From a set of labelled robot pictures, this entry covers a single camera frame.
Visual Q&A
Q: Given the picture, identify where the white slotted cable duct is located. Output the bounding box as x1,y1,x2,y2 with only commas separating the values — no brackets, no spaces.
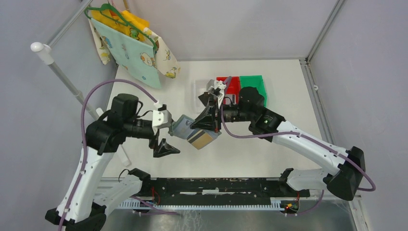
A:
108,198,283,211

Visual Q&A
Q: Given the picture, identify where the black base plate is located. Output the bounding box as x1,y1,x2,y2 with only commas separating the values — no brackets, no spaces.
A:
120,177,310,206

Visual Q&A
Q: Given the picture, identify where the white clothes rack pole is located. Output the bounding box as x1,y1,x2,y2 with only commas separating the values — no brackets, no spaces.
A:
30,42,131,167

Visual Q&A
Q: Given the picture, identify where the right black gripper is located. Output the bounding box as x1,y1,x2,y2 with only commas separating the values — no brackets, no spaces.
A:
190,95,253,133

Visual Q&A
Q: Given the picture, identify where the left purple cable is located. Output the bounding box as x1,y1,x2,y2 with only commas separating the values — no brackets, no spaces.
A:
57,79,179,231

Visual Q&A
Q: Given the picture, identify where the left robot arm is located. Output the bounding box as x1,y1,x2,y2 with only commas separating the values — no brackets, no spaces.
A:
45,93,179,231

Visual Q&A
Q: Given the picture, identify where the black card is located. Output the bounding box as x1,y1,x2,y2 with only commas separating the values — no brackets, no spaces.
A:
198,92,212,107

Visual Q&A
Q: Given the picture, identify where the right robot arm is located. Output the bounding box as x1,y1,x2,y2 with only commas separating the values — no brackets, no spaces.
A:
191,87,366,201

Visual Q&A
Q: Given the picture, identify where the light blue printed cloth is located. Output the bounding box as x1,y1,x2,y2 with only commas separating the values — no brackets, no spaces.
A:
91,19,162,89

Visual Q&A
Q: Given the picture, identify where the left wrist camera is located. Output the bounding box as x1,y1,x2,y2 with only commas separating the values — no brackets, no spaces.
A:
152,104,173,129

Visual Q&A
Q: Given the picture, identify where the yellow cloth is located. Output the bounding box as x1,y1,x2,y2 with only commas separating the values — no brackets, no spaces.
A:
91,9,151,44

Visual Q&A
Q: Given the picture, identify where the green clothes hanger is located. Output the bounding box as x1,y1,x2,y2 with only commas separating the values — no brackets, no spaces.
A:
84,2,159,53

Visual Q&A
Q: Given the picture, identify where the purple cable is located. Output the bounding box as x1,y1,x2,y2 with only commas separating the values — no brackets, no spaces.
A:
220,76,377,216
57,79,179,231

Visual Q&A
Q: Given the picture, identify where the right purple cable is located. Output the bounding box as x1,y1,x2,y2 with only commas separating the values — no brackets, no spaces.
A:
220,76,377,216

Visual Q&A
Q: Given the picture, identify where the green plastic bin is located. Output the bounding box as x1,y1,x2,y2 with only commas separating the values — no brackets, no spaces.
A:
239,75,268,107

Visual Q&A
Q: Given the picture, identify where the white plastic bin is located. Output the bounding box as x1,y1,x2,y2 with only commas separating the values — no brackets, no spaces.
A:
192,79,215,114

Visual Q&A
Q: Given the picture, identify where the gold striped card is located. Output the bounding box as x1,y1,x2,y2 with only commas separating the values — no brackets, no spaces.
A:
187,129,219,150

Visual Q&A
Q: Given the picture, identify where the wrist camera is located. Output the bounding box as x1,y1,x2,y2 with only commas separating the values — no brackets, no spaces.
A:
152,104,173,129
206,79,229,107

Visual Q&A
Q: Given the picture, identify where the aluminium frame rail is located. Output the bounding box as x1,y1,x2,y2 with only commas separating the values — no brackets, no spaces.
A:
72,177,362,201

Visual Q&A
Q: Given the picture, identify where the cream printed cloth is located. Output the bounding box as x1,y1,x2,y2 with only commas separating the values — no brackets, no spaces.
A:
90,20,180,78

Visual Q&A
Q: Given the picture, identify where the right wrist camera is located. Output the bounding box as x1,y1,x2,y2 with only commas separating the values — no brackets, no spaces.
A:
206,79,229,107

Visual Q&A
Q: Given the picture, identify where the red plastic bin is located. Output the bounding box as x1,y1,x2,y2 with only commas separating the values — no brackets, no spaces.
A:
216,77,241,105

